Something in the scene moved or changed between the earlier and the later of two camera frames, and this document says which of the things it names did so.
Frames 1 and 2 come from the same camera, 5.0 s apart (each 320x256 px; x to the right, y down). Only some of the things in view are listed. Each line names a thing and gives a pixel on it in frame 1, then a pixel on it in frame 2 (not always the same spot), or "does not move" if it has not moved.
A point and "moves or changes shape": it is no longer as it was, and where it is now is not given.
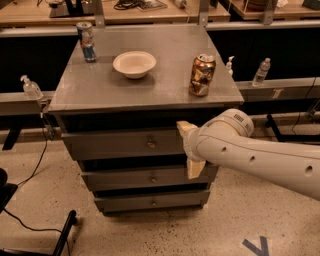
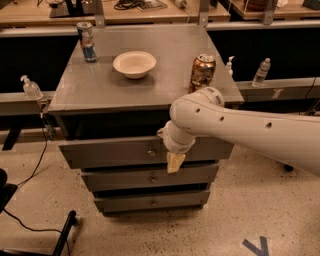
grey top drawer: x=108 y=144 moves or changes shape
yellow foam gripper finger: x=194 y=168 → x=174 y=161
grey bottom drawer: x=147 y=202 does not move
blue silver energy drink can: x=86 y=36 does not move
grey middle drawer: x=145 y=179 does not move
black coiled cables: x=141 y=5 does not move
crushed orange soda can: x=203 y=69 does not move
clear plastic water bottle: x=262 y=72 does not move
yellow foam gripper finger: x=185 y=126 → x=161 y=133
